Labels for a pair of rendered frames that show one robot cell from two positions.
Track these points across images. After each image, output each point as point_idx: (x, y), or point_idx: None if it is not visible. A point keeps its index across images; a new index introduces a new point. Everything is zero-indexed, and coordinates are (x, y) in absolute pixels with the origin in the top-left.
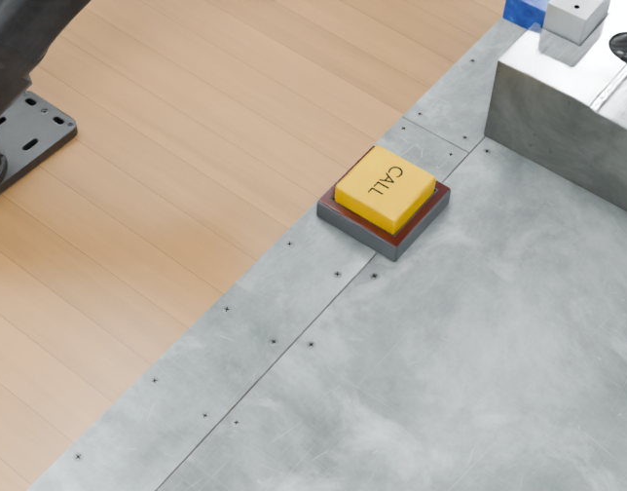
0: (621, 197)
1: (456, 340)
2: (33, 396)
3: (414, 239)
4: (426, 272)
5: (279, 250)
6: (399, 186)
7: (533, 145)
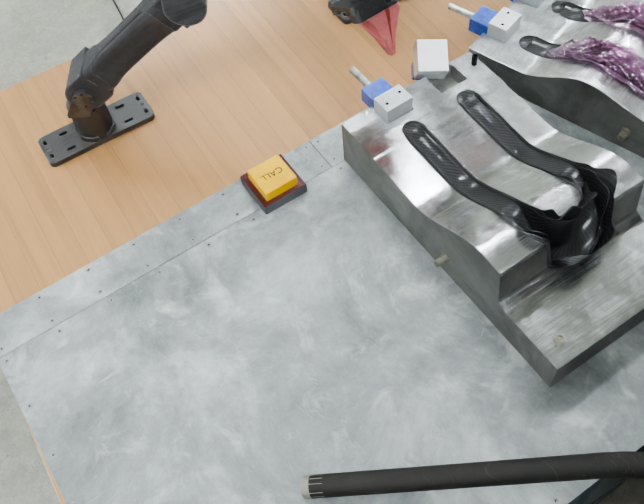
0: (391, 207)
1: (275, 259)
2: (82, 239)
3: (280, 205)
4: (279, 223)
5: (216, 196)
6: (276, 178)
7: (359, 170)
